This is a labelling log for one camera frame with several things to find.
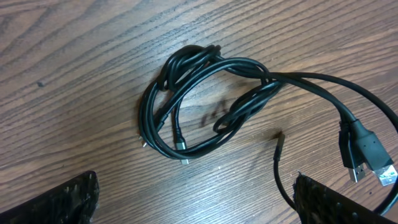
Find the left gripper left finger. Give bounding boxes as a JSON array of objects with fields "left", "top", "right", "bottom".
[{"left": 1, "top": 170, "right": 100, "bottom": 224}]

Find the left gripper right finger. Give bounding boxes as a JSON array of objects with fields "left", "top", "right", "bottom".
[{"left": 293, "top": 174, "right": 393, "bottom": 224}]

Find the thick black USB cable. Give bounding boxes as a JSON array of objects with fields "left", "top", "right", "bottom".
[{"left": 212, "top": 54, "right": 398, "bottom": 216}]

